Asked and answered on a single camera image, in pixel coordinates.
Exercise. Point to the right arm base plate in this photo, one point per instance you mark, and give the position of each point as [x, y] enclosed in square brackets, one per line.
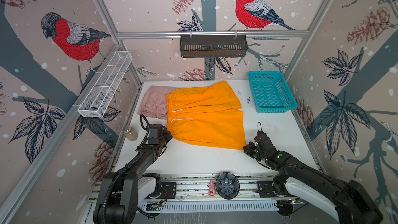
[266, 190]

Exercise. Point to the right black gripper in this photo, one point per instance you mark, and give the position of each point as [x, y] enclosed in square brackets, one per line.
[247, 149]

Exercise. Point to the orange shorts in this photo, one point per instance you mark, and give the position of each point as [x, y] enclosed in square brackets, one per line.
[206, 116]

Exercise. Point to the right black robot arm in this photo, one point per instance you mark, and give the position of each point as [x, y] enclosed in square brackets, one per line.
[346, 202]

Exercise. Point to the white wire mesh basket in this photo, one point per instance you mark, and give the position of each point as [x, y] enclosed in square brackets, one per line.
[101, 94]

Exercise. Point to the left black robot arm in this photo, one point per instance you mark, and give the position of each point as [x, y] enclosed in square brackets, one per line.
[117, 201]

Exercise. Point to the black hanging shelf basket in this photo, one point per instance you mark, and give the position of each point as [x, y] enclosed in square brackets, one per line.
[213, 46]

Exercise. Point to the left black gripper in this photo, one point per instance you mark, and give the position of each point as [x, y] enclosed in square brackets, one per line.
[168, 135]

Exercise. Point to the glass jar with lid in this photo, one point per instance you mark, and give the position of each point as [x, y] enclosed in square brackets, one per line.
[130, 133]

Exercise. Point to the small pink toy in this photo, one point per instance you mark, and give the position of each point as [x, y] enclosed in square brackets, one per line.
[212, 189]

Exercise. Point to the pink shorts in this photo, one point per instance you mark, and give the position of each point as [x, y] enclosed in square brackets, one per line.
[154, 104]

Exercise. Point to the teal plastic basket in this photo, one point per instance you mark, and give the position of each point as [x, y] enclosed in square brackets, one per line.
[271, 92]

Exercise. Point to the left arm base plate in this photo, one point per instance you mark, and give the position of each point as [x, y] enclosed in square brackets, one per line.
[164, 191]

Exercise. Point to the black round flower-shaped bowl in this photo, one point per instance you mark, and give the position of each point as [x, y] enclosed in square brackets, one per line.
[227, 185]

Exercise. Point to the horizontal aluminium frame bar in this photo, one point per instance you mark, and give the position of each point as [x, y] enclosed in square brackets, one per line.
[166, 35]

